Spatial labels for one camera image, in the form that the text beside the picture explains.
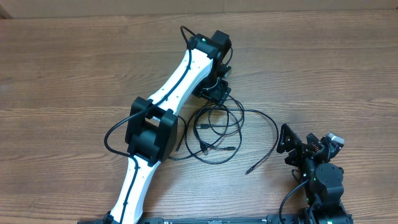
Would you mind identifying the black thin usb cable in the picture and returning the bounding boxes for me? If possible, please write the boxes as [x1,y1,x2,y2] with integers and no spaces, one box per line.
[195,107,280,175]

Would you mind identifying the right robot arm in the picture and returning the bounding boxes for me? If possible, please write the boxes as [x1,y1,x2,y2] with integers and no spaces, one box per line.
[277,123,354,224]

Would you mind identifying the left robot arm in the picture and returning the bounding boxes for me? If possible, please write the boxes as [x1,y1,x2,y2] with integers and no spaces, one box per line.
[102,30,232,223]

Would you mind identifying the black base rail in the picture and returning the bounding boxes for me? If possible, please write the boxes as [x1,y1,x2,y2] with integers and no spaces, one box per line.
[77,215,354,224]

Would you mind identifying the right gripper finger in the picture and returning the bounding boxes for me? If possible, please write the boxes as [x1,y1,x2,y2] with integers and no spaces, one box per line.
[277,123,302,154]
[307,133,326,152]

